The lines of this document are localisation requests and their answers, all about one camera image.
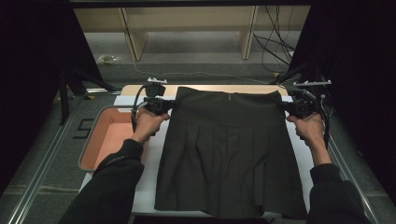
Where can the black curtain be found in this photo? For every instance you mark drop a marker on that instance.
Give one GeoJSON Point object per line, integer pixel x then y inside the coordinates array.
{"type": "Point", "coordinates": [31, 62]}
{"type": "Point", "coordinates": [358, 62]}

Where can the light wooden shelf unit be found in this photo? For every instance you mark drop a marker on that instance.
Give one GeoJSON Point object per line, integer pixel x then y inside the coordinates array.
{"type": "Point", "coordinates": [186, 18]}

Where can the crumpled clear plastic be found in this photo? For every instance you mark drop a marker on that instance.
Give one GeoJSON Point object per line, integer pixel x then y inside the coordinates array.
{"type": "Point", "coordinates": [109, 59]}

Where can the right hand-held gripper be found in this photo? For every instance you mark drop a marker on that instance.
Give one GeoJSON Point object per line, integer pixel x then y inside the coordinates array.
{"type": "Point", "coordinates": [300, 107]}

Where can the pink basket with grey rim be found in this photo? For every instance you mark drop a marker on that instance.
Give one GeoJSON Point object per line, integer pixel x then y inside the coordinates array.
{"type": "Point", "coordinates": [106, 137]}

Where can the dark grey pleated skirt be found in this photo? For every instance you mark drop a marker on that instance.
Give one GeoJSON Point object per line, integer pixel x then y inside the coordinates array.
{"type": "Point", "coordinates": [227, 149]}

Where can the black metal stand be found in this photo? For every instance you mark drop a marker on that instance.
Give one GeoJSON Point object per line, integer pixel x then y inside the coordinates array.
{"type": "Point", "coordinates": [289, 73]}
{"type": "Point", "coordinates": [63, 99]}

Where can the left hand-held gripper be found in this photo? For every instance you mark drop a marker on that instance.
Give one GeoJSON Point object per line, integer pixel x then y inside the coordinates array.
{"type": "Point", "coordinates": [157, 104]}

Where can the person's right hand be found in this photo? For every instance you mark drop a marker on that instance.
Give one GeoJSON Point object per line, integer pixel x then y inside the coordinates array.
{"type": "Point", "coordinates": [309, 129]}

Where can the person's left hand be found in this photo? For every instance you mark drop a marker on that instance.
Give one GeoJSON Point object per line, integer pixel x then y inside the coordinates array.
{"type": "Point", "coordinates": [146, 126]}

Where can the white board table cover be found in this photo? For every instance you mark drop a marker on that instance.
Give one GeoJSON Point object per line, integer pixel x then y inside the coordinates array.
{"type": "Point", "coordinates": [148, 193]}

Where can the aluminium floor rail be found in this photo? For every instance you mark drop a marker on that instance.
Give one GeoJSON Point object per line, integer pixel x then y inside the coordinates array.
{"type": "Point", "coordinates": [39, 174]}
{"type": "Point", "coordinates": [337, 155]}

